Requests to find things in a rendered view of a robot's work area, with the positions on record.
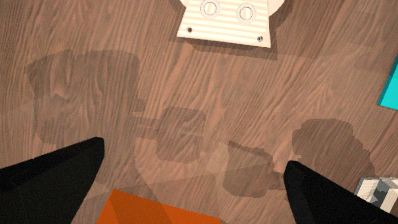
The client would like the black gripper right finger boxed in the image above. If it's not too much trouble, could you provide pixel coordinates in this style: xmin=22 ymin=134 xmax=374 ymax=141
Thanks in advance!
xmin=283 ymin=160 xmax=398 ymax=224

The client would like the teal flat rectangular plate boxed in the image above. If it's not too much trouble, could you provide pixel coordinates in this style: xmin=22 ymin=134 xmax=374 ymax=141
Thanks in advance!
xmin=377 ymin=55 xmax=398 ymax=110

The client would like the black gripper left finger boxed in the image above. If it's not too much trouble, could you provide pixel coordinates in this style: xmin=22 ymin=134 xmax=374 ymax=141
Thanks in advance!
xmin=0 ymin=137 xmax=105 ymax=224

